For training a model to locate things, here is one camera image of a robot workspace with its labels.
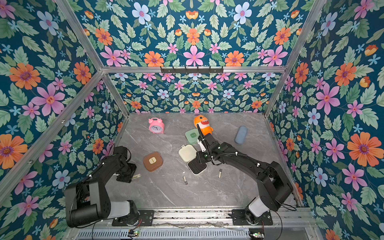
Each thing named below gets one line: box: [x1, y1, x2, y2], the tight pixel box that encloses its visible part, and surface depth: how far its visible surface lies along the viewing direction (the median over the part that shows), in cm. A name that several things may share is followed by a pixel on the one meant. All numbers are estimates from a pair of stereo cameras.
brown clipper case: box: [143, 151, 164, 172], surface depth 93 cm
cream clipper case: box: [178, 144, 208, 175], surface depth 95 cm
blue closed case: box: [234, 125, 248, 145], surface depth 107 cm
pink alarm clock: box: [148, 117, 165, 134], surface depth 104 cm
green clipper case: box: [185, 128, 200, 145], surface depth 106 cm
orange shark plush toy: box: [193, 114, 214, 136], surface depth 106 cm
